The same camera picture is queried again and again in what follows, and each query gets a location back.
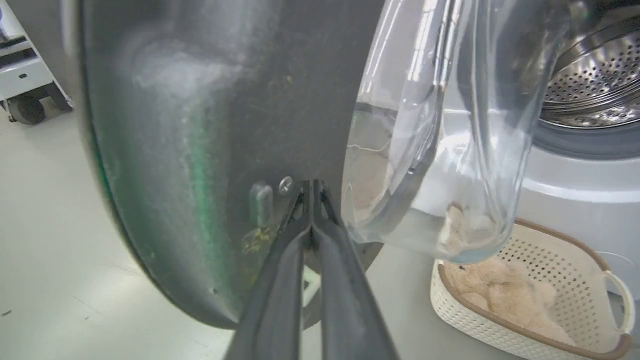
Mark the white wheeled cart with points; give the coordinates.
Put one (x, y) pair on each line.
(22, 70)

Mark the cream perforated laundry basket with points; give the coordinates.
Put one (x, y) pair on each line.
(560, 280)

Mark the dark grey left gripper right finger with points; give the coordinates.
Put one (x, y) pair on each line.
(345, 310)

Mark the white washing machine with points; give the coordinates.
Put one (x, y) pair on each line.
(585, 150)

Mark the dark washing machine door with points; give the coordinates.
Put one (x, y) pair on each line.
(210, 125)

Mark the beige plush toy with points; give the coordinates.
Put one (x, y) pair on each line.
(505, 295)

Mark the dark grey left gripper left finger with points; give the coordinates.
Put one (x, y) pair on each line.
(272, 305)

